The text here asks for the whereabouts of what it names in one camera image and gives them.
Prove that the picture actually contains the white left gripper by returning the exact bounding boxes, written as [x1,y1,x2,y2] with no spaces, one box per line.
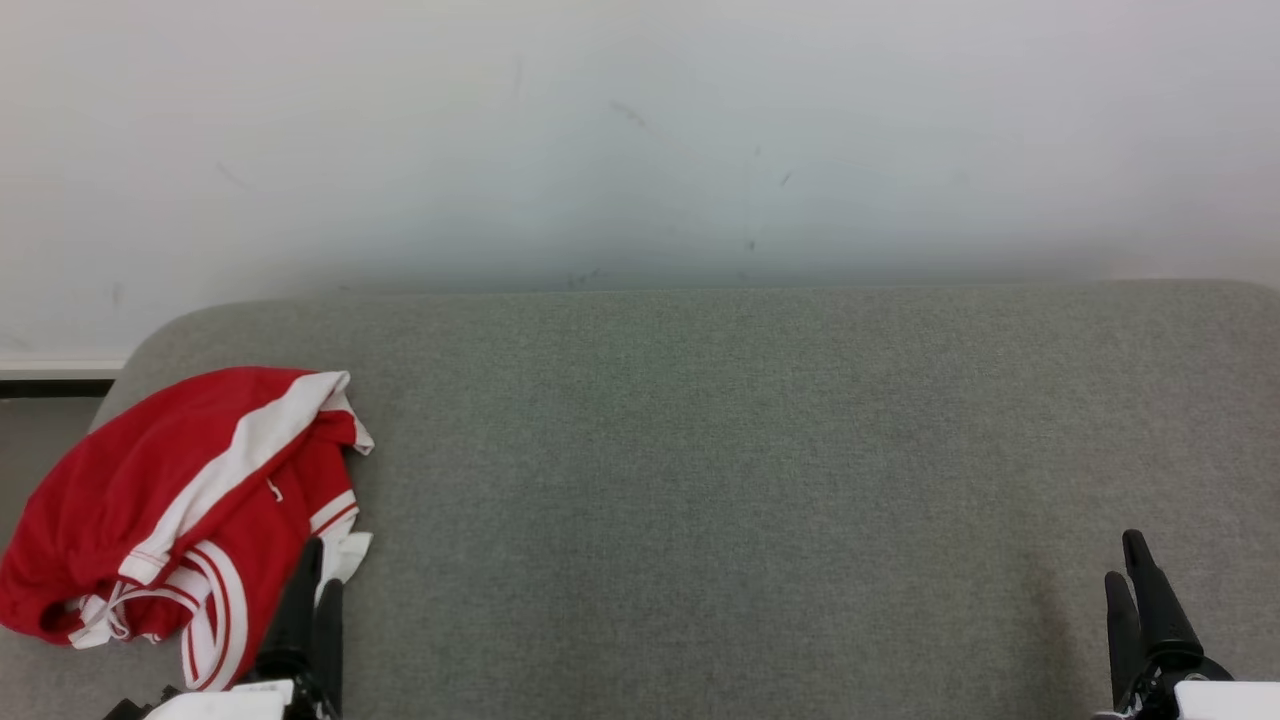
[103,537,346,720]

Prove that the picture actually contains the red shorts with white stripe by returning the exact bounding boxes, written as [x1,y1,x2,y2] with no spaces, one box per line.
[0,366,376,646]

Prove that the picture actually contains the red Bulls basketball jersey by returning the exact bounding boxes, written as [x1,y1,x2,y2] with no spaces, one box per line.
[68,395,376,693]

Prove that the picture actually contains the white and black baseboard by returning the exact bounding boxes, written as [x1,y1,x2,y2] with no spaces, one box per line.
[0,352,131,399]

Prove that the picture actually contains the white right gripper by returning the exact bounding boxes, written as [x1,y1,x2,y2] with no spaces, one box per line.
[1095,530,1280,720]

